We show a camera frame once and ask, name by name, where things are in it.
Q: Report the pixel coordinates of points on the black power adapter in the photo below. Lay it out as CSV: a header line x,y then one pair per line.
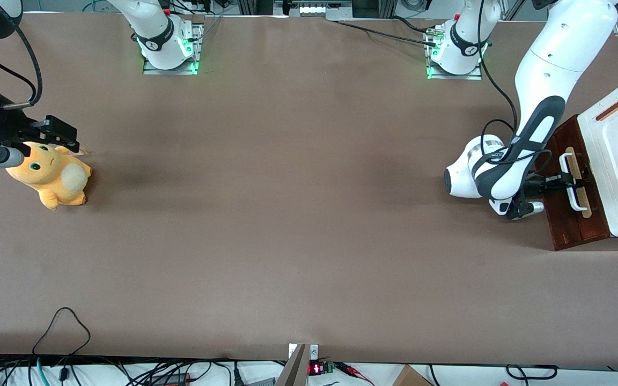
x,y
172,379

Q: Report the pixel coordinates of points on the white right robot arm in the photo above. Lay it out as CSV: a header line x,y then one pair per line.
x,y
156,29

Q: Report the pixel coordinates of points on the brown cardboard piece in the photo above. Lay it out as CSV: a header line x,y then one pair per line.
x,y
411,378

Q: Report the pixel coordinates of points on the orange plush toy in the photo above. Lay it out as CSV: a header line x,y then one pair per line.
x,y
51,179

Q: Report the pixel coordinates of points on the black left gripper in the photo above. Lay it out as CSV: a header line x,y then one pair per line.
x,y
534,185

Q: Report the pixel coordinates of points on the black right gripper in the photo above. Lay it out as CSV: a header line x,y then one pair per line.
x,y
4,124

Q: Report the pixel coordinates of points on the grey slanted post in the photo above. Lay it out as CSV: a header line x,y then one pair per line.
x,y
294,370

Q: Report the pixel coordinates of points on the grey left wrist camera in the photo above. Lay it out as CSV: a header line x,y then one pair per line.
x,y
534,207

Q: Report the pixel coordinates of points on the white metal bracket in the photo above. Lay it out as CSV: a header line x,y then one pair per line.
x,y
314,351

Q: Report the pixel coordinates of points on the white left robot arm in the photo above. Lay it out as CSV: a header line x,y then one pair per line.
x,y
561,53

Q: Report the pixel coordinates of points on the white power strip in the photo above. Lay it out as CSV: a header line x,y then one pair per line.
x,y
314,9

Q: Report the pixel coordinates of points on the dark wooden drawer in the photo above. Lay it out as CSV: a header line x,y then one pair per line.
x,y
561,230

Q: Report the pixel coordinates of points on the red digit display module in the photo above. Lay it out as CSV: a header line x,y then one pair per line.
x,y
315,369

